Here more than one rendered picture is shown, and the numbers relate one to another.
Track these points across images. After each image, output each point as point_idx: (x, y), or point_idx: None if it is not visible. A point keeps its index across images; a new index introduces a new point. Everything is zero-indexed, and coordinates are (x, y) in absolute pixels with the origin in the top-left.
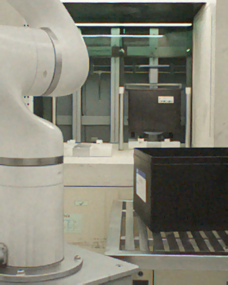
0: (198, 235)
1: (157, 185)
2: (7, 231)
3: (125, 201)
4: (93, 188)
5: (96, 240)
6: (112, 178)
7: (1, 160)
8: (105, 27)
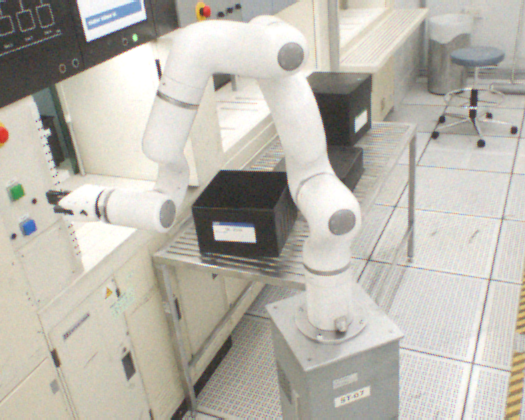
0: (296, 242)
1: (276, 227)
2: (345, 308)
3: (165, 251)
4: (133, 257)
5: (145, 296)
6: (142, 239)
7: (338, 271)
8: None
